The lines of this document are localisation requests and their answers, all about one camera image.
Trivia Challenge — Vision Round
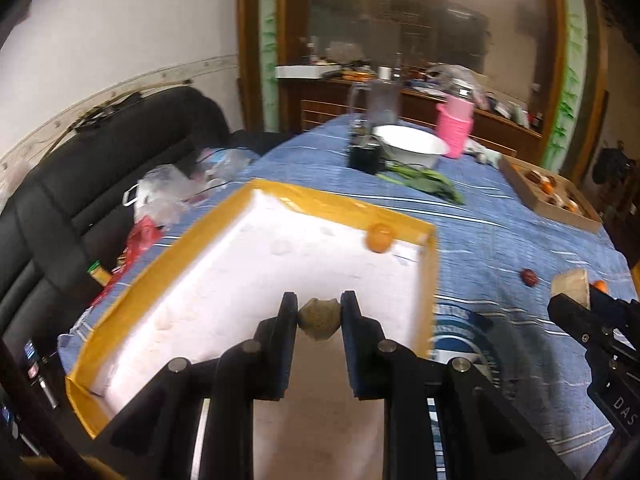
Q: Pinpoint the yellow green packet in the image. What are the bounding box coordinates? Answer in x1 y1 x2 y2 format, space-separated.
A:
87 260 113 286

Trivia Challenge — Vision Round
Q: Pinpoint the wooden framed glass partition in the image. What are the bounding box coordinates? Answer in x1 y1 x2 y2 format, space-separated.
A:
237 0 608 181

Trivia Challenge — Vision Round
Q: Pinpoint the beige cube with dark spots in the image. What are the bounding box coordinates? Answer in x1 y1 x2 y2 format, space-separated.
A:
551 269 592 308

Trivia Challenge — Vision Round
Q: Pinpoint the crumpled plastic bag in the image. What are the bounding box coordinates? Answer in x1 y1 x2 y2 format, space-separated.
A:
427 64 476 96

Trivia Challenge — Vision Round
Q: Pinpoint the wooden cabinet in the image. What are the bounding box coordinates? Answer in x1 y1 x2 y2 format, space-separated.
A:
275 65 543 161

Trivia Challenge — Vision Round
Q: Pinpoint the small black box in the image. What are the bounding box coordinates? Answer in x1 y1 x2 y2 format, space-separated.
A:
348 132 388 175

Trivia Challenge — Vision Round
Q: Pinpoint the blue striped tablecloth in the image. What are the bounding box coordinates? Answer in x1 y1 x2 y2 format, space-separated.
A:
57 112 633 480

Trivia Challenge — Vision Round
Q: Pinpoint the red plastic packet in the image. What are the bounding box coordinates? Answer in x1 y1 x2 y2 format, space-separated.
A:
117 217 163 281

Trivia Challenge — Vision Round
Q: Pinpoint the white flat box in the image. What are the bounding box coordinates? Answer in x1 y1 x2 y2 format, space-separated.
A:
276 65 326 80

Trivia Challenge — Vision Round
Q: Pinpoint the black leather sofa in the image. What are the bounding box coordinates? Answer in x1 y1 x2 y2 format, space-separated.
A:
0 85 281 311

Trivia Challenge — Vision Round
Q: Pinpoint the green leafy vegetable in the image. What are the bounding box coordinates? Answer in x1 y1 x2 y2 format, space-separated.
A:
377 160 466 206

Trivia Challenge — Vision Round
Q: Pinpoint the white foam tray yellow tape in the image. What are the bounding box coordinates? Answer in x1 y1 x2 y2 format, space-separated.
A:
65 178 440 480

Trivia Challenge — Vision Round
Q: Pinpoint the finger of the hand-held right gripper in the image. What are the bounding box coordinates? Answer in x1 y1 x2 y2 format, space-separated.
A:
547 294 608 346
590 287 640 318

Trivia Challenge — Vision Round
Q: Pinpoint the cardboard box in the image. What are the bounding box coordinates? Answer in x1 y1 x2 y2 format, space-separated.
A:
500 155 603 233

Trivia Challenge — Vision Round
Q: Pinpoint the wooden chair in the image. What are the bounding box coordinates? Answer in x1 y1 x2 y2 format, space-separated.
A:
600 180 640 241

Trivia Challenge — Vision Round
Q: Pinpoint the white cloth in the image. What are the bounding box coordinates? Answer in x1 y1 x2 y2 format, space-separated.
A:
465 140 501 166

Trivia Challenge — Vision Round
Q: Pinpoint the clear plastic bag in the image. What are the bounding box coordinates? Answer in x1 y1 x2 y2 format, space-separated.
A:
122 165 201 226
192 146 253 186

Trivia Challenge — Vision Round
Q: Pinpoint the white bowl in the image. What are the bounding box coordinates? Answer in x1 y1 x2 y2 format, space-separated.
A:
372 125 450 170

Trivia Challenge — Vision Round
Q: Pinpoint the pink cup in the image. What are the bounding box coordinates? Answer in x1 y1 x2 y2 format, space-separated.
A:
435 95 475 159

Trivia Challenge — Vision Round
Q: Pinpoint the dark cloth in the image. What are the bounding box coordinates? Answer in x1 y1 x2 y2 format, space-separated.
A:
592 140 631 186

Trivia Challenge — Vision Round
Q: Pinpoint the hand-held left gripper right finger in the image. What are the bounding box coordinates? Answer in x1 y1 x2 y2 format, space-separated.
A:
340 290 576 480

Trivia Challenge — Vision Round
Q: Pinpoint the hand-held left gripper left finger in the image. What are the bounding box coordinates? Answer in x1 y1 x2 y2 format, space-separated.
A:
90 291 301 480

